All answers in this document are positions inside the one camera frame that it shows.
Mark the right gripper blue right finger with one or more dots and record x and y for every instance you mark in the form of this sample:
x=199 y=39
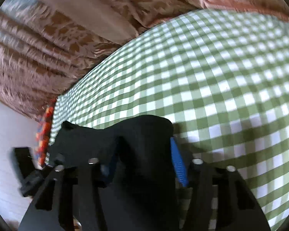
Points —
x=178 y=163

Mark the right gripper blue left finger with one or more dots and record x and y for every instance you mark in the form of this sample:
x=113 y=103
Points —
x=104 y=170

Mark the black embroidered pants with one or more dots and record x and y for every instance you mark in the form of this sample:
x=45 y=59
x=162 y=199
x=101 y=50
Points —
x=139 y=193

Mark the colourful checkered pillow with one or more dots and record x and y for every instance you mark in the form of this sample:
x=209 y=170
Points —
x=43 y=135

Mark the green checkered bed sheet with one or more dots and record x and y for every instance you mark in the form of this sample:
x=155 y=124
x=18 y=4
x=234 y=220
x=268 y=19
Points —
x=221 y=76

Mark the brown floral curtain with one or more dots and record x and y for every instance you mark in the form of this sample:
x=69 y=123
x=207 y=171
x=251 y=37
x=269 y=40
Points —
x=46 y=46

